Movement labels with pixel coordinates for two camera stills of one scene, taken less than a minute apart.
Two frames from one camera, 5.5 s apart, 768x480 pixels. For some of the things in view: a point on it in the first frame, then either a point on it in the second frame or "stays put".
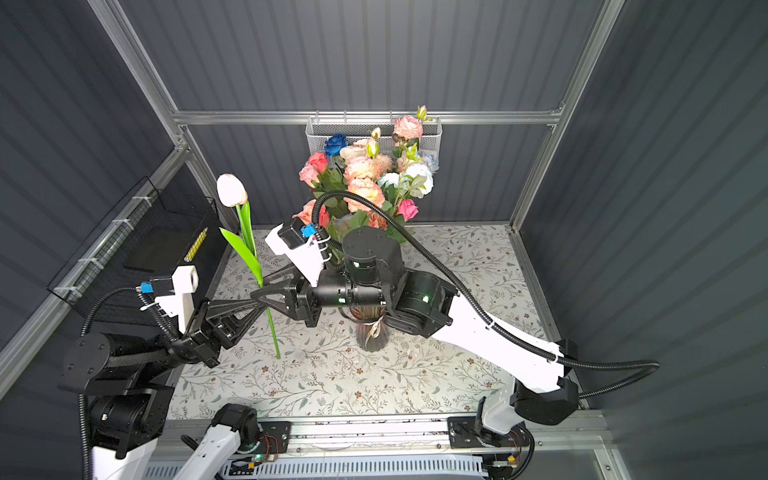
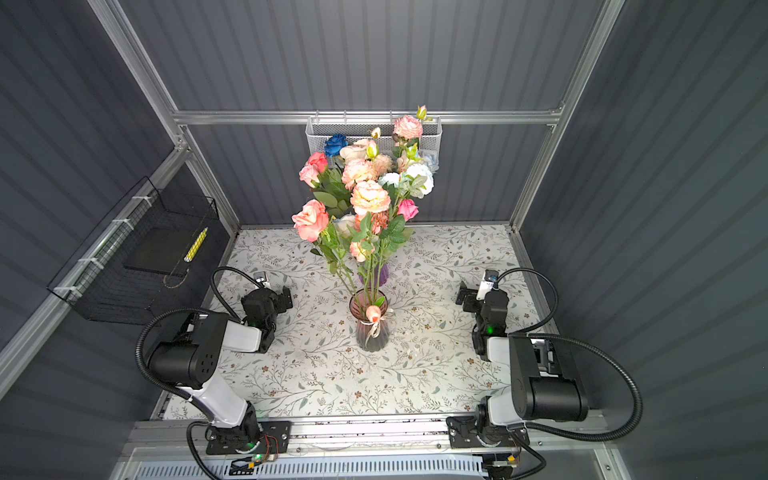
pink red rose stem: (329, 181) stays put
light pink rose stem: (329, 182) stays put
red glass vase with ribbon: (371, 336) stays put
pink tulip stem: (232, 191) → (373, 312)
